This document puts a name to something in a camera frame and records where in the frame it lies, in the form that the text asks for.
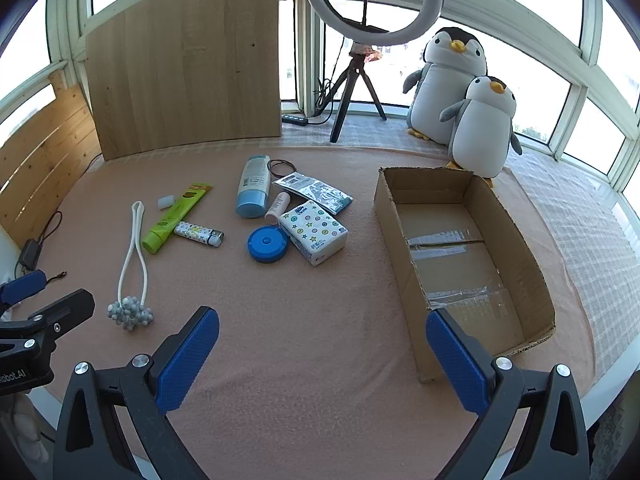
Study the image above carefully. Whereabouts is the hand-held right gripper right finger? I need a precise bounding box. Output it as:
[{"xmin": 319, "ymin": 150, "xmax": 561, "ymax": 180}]
[{"xmin": 425, "ymin": 307, "xmax": 592, "ymax": 480}]

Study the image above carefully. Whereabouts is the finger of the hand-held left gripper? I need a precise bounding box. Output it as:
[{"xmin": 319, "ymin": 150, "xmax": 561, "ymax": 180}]
[
  {"xmin": 0, "ymin": 288, "xmax": 96, "ymax": 361},
  {"xmin": 0, "ymin": 270, "xmax": 48, "ymax": 318}
]

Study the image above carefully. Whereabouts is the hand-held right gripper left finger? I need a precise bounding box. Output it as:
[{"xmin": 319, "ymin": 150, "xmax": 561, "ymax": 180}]
[{"xmin": 52, "ymin": 305, "xmax": 221, "ymax": 480}]

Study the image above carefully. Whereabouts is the cardboard box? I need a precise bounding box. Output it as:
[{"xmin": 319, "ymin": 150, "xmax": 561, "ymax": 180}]
[{"xmin": 374, "ymin": 165, "xmax": 557, "ymax": 385}]

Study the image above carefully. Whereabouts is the blue round tape measure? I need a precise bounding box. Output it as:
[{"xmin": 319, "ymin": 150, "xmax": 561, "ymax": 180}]
[{"xmin": 247, "ymin": 225, "xmax": 289, "ymax": 264}]

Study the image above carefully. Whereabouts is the green tube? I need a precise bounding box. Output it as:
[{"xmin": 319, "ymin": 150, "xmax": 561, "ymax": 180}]
[{"xmin": 141, "ymin": 181, "xmax": 213, "ymax": 255}]

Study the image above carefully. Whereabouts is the small white bottle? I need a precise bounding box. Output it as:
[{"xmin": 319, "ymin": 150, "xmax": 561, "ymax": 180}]
[{"xmin": 264, "ymin": 191, "xmax": 292, "ymax": 226}]

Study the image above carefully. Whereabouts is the star print tissue pack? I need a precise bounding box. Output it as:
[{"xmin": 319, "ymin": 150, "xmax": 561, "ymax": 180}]
[{"xmin": 277, "ymin": 200, "xmax": 349, "ymax": 267}]

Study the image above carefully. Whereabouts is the white lotion bottle blue cap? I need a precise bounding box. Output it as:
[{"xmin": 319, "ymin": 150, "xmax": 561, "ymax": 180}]
[{"xmin": 235, "ymin": 155, "xmax": 273, "ymax": 219}]

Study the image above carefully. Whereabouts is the purple hair tie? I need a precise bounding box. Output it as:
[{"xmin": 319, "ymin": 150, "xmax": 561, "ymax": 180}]
[{"xmin": 267, "ymin": 158, "xmax": 297, "ymax": 179}]

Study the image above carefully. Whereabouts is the silver blue packet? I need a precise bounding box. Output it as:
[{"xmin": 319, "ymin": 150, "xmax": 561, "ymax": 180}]
[{"xmin": 271, "ymin": 171, "xmax": 354, "ymax": 216}]

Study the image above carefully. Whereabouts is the person's left hand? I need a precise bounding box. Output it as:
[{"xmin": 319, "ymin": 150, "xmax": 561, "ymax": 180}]
[{"xmin": 10, "ymin": 394, "xmax": 51, "ymax": 464}]

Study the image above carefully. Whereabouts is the black power adapter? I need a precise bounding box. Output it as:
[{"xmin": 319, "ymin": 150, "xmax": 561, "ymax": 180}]
[{"xmin": 17, "ymin": 239, "xmax": 42, "ymax": 268}]

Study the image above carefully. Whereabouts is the white patterned lighter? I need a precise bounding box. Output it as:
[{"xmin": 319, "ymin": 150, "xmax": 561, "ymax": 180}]
[{"xmin": 173, "ymin": 220, "xmax": 224, "ymax": 247}]

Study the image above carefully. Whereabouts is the pine slat panel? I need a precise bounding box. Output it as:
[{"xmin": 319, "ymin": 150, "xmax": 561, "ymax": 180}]
[{"xmin": 0, "ymin": 71, "xmax": 103, "ymax": 246}]

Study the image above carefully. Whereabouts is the plaid cloth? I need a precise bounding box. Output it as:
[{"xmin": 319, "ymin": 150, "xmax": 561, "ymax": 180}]
[{"xmin": 280, "ymin": 115, "xmax": 640, "ymax": 411}]

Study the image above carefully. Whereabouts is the small penguin plush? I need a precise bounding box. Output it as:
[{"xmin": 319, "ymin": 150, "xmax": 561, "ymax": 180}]
[{"xmin": 439, "ymin": 76, "xmax": 523, "ymax": 188}]

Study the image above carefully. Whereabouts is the large penguin plush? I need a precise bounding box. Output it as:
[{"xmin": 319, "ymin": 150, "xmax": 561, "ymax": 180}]
[{"xmin": 402, "ymin": 26, "xmax": 488, "ymax": 148}]

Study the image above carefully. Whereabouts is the light wood board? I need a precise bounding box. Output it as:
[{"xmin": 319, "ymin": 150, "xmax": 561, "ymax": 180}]
[{"xmin": 84, "ymin": 0, "xmax": 283, "ymax": 162}]

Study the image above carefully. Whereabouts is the black adapter cable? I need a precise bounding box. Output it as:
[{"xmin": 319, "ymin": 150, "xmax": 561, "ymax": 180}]
[{"xmin": 39, "ymin": 210, "xmax": 64, "ymax": 247}]

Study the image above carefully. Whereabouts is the black tangled cable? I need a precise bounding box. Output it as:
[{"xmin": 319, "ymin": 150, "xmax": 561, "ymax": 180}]
[{"xmin": 307, "ymin": 76, "xmax": 342, "ymax": 126}]

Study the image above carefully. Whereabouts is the white ring light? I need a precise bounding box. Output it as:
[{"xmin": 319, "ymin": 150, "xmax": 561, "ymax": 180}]
[{"xmin": 304, "ymin": 0, "xmax": 445, "ymax": 47}]

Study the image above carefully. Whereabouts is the white window frame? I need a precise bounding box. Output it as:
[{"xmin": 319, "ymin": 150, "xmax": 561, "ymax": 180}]
[{"xmin": 0, "ymin": 0, "xmax": 640, "ymax": 196}]

